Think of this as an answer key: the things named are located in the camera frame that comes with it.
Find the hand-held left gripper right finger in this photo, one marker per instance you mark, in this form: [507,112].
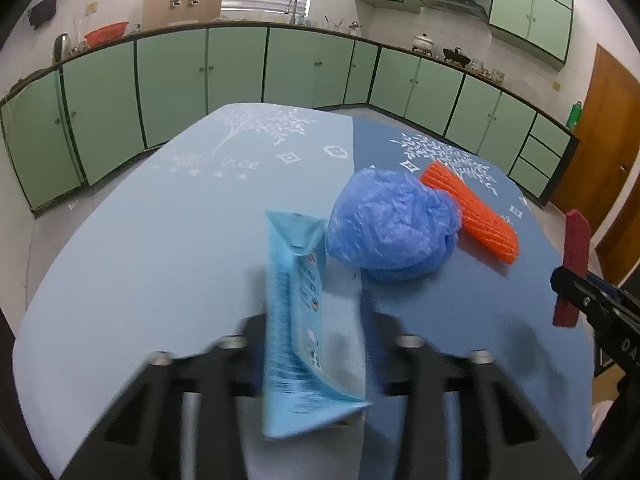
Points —
[385,340]

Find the green upper kitchen cabinets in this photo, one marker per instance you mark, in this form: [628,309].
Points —
[525,5]

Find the wooden door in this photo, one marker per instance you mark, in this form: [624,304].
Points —
[625,255]
[600,135]

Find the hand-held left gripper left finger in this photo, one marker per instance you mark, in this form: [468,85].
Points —
[250,340]

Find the black wok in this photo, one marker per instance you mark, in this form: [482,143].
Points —
[456,56]

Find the utensil holder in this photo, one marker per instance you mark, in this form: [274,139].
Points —
[334,23]

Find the light blue printed table mat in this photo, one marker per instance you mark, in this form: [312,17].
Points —
[150,260]

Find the wooden board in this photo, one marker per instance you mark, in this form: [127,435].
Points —
[155,10]

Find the metal kettle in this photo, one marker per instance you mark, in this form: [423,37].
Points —
[61,49]

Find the green kitchen cabinets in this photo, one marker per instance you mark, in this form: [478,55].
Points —
[175,90]
[525,5]

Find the red ribbed card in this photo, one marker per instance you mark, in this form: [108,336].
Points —
[575,245]

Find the dark cloth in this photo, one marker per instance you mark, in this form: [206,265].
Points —
[42,12]

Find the orange basin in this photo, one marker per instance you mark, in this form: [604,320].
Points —
[106,34]

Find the row of glass jars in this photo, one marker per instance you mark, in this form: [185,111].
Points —
[487,71]

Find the orange foam net sleeve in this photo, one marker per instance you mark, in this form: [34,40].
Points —
[480,220]

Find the light blue milk carton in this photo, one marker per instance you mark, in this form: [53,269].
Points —
[295,310]

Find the chrome faucet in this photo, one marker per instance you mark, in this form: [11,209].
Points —
[293,7]

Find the green lower kitchen cabinets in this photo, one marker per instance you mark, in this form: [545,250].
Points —
[175,90]

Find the green bottle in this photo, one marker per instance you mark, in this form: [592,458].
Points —
[574,117]

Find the blue plastic bag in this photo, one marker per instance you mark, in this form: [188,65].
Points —
[390,225]

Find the range hood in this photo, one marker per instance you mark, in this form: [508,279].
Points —
[450,4]

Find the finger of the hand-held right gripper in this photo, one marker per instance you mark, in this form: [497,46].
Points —
[567,285]
[607,291]

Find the white cooking pot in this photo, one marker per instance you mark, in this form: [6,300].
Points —
[423,44]

